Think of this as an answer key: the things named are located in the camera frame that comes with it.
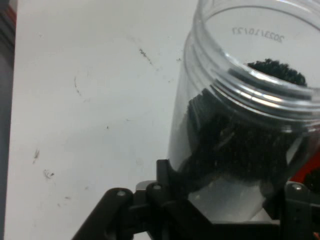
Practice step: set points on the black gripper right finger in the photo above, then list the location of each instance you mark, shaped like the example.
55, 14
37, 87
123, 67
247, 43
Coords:
300, 212

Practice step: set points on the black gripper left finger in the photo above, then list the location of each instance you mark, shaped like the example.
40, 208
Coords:
150, 212

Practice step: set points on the clear jar of black granules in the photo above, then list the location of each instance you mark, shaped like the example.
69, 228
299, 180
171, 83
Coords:
225, 137

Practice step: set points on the red bowl with black rim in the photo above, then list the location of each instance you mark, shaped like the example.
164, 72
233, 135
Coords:
298, 173

